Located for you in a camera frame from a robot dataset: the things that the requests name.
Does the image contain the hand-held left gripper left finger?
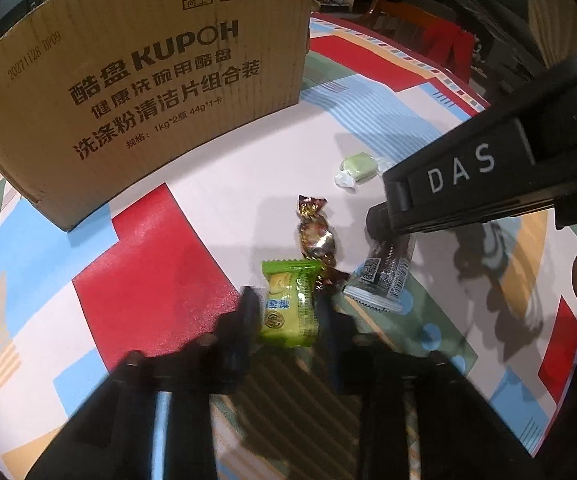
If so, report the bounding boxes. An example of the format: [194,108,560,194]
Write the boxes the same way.
[33,285,262,480]

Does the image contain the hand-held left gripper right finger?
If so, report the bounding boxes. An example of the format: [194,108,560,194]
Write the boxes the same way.
[319,296,539,480]

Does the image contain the grey and brown snack packet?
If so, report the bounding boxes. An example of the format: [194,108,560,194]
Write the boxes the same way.
[343,236,417,314]

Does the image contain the green snack packet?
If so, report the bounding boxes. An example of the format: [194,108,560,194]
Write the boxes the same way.
[260,258,321,349]

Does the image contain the cardboard box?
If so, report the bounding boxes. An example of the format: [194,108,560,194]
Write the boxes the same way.
[0,0,318,233]

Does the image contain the colourful patterned tablecloth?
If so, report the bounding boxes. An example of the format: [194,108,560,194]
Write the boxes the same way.
[0,12,577,480]

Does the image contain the red cloth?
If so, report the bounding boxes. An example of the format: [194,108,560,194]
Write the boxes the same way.
[419,22,475,82]

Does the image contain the brown foil wrapped candy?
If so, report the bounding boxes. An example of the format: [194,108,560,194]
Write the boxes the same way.
[296,194,353,294]

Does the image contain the pale green wrapped candy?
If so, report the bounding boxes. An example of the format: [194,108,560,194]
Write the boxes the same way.
[333,152,395,194]

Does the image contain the brown wooden chair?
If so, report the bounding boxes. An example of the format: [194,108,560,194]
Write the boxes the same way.
[366,0,475,82]

